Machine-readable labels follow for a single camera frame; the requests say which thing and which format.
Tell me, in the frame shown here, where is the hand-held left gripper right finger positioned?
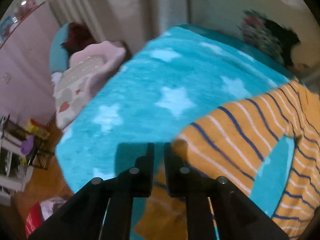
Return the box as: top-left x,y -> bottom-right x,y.
163,142 -> 290,240

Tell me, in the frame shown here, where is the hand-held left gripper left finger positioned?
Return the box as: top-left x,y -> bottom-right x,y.
27,142 -> 154,240

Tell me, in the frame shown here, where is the orange striped small shirt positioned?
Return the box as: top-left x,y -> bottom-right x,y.
134,79 -> 320,240

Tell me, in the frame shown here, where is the turquoise star printed blanket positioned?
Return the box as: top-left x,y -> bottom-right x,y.
54,24 -> 300,240

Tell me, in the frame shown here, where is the white cloth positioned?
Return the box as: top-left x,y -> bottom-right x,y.
40,197 -> 68,220

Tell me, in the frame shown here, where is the heart print pillow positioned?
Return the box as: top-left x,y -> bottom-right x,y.
51,55 -> 105,130

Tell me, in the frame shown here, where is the yellow box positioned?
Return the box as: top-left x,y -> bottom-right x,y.
27,119 -> 50,140

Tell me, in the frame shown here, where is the purple cloth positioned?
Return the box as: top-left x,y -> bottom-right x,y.
20,135 -> 36,155

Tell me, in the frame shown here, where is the black metal shelf rack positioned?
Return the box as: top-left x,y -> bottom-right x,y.
0,115 -> 55,170

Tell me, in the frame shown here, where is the red bag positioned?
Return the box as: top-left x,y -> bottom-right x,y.
24,202 -> 44,238

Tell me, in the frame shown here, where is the pink pillow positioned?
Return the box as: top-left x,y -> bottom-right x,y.
68,40 -> 127,98

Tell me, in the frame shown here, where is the teal pillow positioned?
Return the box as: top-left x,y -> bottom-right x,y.
49,22 -> 72,73

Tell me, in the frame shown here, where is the dark red cloth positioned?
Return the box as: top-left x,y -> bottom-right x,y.
60,22 -> 97,56

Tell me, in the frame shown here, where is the pink wardrobe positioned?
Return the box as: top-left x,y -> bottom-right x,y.
0,0 -> 63,130

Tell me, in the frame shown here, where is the dark floral cloth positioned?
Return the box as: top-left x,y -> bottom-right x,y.
237,10 -> 302,68

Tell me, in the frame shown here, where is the beige curtain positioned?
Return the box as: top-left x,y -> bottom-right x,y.
40,0 -> 188,46

